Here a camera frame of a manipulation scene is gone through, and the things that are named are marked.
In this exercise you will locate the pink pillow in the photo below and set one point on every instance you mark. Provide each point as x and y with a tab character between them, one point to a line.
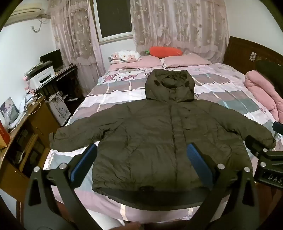
146	61
185	59

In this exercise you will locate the pink lace curtain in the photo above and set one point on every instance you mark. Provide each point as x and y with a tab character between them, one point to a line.
176	22
73	44

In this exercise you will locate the photo frame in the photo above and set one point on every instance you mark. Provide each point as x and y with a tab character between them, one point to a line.
8	108

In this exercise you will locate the white floral pillow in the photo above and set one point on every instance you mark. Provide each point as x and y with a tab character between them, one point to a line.
123	56

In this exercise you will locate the window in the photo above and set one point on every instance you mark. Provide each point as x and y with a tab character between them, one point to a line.
115	17

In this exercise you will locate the white headboard sticker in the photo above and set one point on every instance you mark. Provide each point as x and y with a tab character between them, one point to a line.
253	56

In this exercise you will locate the patchwork cartoon bed cover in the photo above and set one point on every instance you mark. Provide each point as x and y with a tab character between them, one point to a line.
115	88

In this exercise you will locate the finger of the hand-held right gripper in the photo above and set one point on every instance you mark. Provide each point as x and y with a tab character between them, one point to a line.
278	127
256	143

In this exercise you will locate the dark wooden headboard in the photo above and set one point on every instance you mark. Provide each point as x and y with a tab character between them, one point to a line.
238	53

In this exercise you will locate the pink folded quilt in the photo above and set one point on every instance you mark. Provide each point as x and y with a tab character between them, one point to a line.
260	88

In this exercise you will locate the orange carrot plush pillow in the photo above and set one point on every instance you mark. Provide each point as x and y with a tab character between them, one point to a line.
165	52

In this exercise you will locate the olive green hooded jacket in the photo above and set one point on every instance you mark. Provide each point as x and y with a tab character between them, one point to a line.
150	123

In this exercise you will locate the red box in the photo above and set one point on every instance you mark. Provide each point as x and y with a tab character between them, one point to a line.
3	135

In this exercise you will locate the brown wooden desk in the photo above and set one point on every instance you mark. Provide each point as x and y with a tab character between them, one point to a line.
42	119

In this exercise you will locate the black monitor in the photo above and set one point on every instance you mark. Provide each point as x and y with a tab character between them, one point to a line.
52	57

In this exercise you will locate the white computer tower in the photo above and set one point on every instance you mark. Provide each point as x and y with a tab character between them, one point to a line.
59	112

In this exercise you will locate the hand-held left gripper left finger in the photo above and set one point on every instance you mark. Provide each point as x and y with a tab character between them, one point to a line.
83	162

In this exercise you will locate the black desk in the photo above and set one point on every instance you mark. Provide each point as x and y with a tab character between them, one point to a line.
66	75

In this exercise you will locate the white printer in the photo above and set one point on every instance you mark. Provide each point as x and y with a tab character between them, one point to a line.
42	76

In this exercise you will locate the white air conditioner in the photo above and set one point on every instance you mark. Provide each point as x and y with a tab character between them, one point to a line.
24	11

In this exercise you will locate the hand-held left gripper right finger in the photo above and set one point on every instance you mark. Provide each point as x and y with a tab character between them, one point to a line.
197	162

